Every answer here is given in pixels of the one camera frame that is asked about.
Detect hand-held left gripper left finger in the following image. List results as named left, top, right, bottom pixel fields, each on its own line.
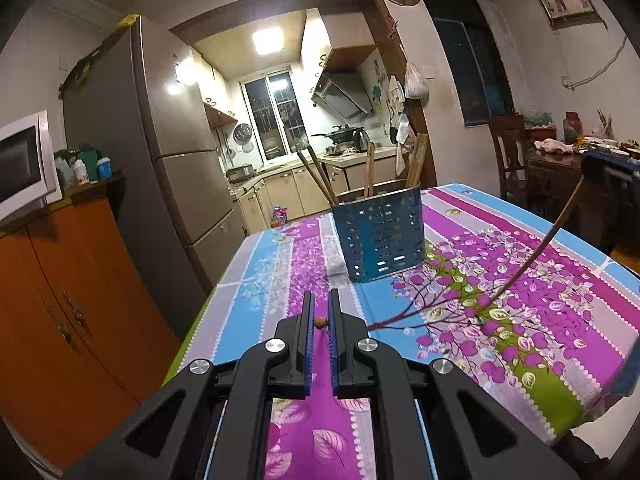
left=65, top=290, right=316, bottom=480

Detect white microwave oven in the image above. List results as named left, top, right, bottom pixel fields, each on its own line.
left=0, top=110, right=62, bottom=226

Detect black wok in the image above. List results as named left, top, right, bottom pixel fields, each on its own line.
left=310, top=125, right=357, bottom=144

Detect pink cloth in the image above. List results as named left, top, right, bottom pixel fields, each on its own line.
left=533, top=138, right=574, bottom=154

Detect orange wooden cabinet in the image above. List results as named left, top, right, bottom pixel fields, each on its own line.
left=0, top=177, right=182, bottom=468

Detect floral purple blue tablecloth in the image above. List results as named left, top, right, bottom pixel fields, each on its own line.
left=162, top=182, right=640, bottom=480

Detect blue perforated utensil holder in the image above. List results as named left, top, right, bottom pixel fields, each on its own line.
left=330, top=185, right=427, bottom=283

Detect white wall cable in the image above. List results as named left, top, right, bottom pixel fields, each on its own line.
left=561, top=35, right=629, bottom=92

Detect hanging metal strainer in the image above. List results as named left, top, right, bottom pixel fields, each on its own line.
left=233, top=122, right=254, bottom=154

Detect kitchen window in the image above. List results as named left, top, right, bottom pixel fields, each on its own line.
left=242, top=72, right=309, bottom=162

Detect white plastic bag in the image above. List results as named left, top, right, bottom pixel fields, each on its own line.
left=403, top=61, right=430, bottom=100

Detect ceiling light panel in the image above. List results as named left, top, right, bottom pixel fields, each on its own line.
left=251, top=27, right=284, bottom=57

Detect metal pot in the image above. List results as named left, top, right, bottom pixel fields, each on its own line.
left=225, top=163, right=255, bottom=184

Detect dark curtained window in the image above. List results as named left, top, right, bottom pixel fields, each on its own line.
left=431, top=16, right=516, bottom=127

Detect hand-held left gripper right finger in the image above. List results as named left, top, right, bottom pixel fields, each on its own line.
left=328, top=288, right=576, bottom=480

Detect dark wooden side table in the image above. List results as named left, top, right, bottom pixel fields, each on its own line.
left=524, top=144, right=640, bottom=231

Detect silver refrigerator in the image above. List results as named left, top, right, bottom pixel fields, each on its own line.
left=61, top=14, right=251, bottom=313

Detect wooden chair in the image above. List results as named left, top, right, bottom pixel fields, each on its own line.
left=487, top=113, right=532, bottom=202

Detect kitchen counter cabinets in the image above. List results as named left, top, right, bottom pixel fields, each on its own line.
left=230, top=152, right=401, bottom=232

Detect metal range hood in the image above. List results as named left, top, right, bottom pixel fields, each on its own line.
left=310, top=72, right=374, bottom=121

